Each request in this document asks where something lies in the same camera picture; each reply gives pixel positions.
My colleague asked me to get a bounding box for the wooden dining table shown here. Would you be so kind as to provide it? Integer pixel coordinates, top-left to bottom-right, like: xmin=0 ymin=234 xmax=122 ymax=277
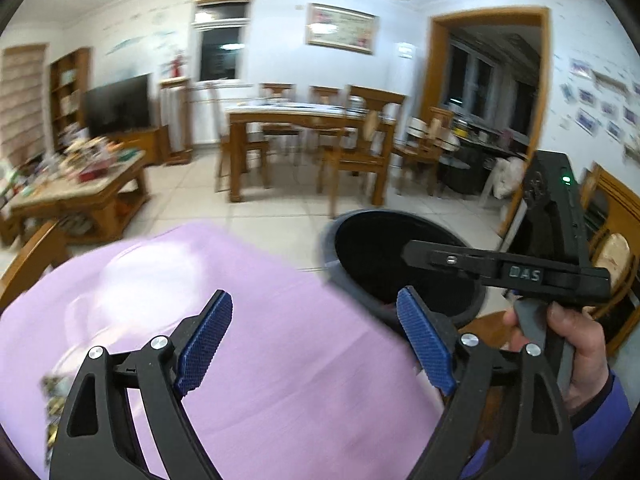
xmin=226 ymin=101 xmax=396 ymax=207

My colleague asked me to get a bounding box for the framed wall painting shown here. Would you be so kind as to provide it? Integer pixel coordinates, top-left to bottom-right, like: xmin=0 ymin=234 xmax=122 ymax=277
xmin=306 ymin=3 xmax=378 ymax=55

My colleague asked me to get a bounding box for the black television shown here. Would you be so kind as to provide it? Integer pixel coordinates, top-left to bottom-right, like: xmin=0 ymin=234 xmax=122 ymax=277
xmin=82 ymin=74 xmax=151 ymax=136

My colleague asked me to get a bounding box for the purple tablecloth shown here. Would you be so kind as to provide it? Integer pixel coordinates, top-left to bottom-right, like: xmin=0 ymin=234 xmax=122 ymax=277
xmin=1 ymin=223 xmax=442 ymax=479

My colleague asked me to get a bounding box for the wooden bookshelf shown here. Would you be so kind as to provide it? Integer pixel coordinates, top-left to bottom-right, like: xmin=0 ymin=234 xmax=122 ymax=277
xmin=49 ymin=47 xmax=92 ymax=151

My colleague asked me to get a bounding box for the black trash bin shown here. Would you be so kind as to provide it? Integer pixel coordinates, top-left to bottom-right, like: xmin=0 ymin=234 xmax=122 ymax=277
xmin=320 ymin=209 xmax=486 ymax=338

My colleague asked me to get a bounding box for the wooden coffee table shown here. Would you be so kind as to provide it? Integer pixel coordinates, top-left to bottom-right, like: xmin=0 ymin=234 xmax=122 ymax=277
xmin=9 ymin=150 xmax=150 ymax=245

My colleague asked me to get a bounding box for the tall wooden plant stand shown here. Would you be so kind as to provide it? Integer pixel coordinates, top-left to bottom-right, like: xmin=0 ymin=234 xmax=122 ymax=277
xmin=158 ymin=77 xmax=193 ymax=166

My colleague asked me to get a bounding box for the wooden dining chair near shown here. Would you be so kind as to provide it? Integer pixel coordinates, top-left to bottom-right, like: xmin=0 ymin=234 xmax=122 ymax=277
xmin=317 ymin=86 xmax=406 ymax=219

